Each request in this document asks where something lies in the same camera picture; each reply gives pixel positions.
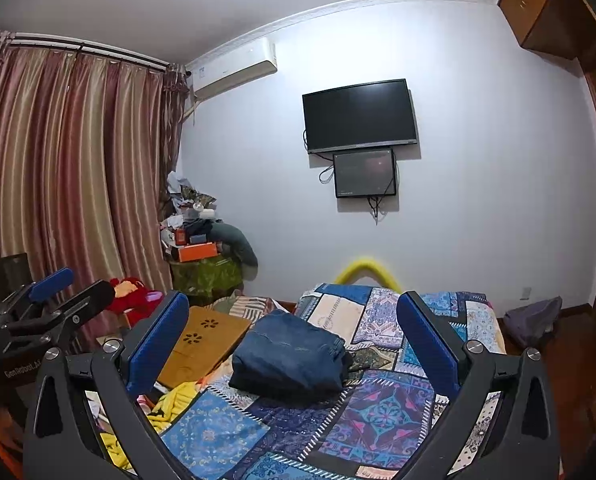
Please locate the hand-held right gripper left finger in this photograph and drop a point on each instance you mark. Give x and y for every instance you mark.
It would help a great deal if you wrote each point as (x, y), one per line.
(160, 345)

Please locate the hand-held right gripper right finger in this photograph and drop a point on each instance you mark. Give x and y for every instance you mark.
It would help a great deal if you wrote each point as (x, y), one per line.
(428, 345)

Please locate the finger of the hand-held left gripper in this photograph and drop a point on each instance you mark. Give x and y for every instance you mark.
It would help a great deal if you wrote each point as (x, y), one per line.
(95, 296)
(53, 280)

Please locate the blue denim jeans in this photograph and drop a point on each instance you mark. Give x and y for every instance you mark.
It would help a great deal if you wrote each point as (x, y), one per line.
(288, 360)

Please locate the red plush toy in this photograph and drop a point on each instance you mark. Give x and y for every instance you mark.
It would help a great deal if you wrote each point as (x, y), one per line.
(133, 300)

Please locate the wooden lap desk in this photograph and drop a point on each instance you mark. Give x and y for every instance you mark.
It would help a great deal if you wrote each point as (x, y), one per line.
(203, 340)

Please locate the yellow cloth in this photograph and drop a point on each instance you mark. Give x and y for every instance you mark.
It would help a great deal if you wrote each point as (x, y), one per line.
(173, 405)

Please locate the green covered side table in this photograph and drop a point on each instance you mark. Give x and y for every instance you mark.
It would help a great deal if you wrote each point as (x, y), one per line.
(208, 277)

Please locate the striped cloth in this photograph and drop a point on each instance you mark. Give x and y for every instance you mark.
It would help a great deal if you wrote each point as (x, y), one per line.
(248, 306)

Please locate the orange cloth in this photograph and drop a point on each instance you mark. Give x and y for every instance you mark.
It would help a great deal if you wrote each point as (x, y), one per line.
(0, 452)

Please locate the yellow foam tube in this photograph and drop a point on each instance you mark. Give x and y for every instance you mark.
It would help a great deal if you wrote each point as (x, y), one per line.
(365, 267)

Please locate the orange box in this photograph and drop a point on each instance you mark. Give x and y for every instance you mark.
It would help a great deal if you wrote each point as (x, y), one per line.
(198, 251)

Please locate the grey bag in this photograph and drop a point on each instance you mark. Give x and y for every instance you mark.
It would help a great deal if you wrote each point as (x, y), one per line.
(533, 320)

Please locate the striped brown curtain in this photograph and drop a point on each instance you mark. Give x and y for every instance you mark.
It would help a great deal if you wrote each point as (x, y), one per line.
(68, 170)

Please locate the blue patchwork blanket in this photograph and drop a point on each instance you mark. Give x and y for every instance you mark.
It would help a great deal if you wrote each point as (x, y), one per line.
(328, 410)

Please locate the pile of clutter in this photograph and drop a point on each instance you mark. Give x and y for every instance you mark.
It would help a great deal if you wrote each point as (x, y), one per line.
(185, 210)

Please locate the grey cloth bundle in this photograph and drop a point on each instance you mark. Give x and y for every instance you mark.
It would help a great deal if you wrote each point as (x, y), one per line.
(235, 245)

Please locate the small black monitor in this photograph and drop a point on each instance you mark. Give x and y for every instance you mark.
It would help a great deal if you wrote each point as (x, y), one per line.
(364, 172)

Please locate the white air conditioner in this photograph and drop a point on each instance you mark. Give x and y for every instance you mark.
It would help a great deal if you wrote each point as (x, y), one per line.
(233, 72)

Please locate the brown wooden wardrobe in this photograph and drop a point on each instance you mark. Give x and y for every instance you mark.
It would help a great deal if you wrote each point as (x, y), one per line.
(578, 60)

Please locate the white wall socket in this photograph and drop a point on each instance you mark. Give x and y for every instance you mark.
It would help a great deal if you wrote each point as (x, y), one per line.
(526, 293)

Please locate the white curtain rail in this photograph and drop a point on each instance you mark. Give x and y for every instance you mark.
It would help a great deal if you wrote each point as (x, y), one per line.
(93, 50)

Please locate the black wall television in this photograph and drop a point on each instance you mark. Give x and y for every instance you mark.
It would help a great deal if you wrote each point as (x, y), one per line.
(360, 115)

